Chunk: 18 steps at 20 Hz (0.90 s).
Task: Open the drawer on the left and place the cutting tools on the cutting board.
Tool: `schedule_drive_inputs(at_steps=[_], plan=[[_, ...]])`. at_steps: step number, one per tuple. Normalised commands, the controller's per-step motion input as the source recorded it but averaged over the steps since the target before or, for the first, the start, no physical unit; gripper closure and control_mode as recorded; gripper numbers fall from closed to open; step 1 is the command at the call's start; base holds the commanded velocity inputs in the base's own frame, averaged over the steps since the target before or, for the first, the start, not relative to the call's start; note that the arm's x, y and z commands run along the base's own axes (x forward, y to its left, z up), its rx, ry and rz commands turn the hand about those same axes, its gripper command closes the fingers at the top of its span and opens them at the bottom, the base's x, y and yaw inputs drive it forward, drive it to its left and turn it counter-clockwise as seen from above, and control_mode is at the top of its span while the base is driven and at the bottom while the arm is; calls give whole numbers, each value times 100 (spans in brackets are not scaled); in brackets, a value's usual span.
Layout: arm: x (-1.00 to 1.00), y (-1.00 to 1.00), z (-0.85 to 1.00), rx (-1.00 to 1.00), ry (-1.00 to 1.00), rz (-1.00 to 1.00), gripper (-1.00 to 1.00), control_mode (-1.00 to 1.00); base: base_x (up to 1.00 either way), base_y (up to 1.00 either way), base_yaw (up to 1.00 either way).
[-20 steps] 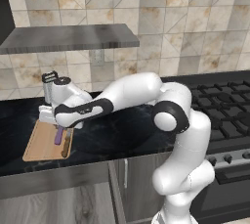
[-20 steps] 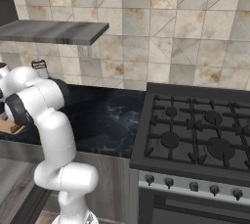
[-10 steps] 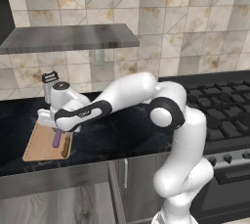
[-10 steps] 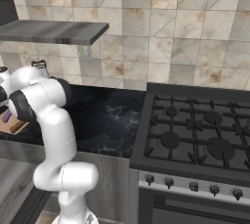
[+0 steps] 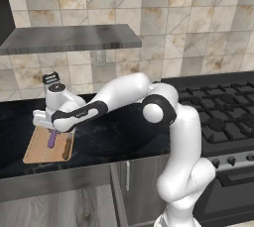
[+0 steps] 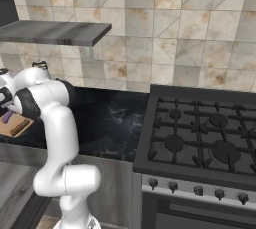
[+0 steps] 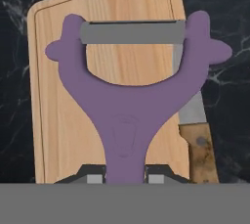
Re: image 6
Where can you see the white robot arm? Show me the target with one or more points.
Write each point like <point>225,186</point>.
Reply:
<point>60,129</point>

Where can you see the grey wooden drawer front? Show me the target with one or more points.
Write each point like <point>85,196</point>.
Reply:
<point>20,154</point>

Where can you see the wooden cutting board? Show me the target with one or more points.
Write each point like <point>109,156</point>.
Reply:
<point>6,128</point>

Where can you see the black gas hob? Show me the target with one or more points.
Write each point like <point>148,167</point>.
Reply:
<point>200,133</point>

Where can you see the black hob knob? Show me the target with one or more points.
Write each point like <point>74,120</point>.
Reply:
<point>198,191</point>
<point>219,194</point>
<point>173,186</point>
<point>243,198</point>
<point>153,183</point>

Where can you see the grey wooden cupboard front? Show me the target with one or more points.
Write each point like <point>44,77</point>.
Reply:
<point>116,189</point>

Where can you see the brown oblong food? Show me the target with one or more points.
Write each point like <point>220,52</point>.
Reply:
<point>20,127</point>

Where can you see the purple vegetable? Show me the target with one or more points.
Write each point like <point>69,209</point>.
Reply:
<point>7,116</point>

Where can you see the dark oven door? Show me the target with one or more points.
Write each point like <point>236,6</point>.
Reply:
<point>173,219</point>

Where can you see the grey wooden cupboard panel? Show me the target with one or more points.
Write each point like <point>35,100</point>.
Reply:
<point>16,193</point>

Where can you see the grey wooden wall shelf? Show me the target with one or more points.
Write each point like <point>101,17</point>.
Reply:
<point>53,33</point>

